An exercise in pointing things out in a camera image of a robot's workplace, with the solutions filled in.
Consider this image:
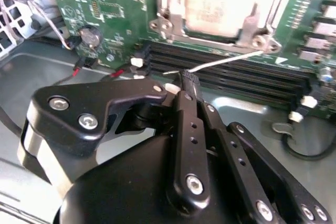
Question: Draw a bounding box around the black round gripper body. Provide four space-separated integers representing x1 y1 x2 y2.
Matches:
52 134 253 224

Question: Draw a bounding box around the thin wire locking lever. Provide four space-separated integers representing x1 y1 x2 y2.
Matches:
162 49 265 76

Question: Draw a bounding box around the silver CPU with green edge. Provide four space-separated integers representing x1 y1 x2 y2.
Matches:
183 0 259 38

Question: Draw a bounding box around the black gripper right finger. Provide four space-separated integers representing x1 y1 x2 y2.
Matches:
193 74 333 224

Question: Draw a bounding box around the metal socket cover frame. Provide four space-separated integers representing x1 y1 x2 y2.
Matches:
154 0 292 45

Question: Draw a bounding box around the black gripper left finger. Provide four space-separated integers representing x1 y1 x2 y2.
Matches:
26 70 211 212

